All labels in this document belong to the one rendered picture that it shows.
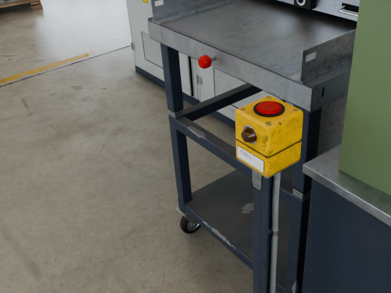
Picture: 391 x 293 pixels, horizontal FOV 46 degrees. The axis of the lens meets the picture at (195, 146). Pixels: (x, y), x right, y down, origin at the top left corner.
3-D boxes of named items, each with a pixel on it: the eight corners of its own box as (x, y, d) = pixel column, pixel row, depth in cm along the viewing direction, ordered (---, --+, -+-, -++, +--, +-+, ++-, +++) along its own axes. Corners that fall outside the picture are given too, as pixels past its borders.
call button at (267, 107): (268, 124, 72) (269, 114, 71) (251, 114, 75) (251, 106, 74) (286, 114, 74) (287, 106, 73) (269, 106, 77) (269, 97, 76)
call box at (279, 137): (266, 180, 75) (267, 127, 69) (234, 159, 80) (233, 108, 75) (301, 161, 79) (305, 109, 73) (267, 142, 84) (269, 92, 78)
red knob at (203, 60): (205, 71, 111) (203, 59, 109) (196, 67, 113) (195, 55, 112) (219, 65, 113) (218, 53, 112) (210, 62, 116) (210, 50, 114)
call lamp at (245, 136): (251, 150, 73) (251, 132, 71) (237, 142, 75) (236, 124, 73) (258, 147, 73) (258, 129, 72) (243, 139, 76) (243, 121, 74)
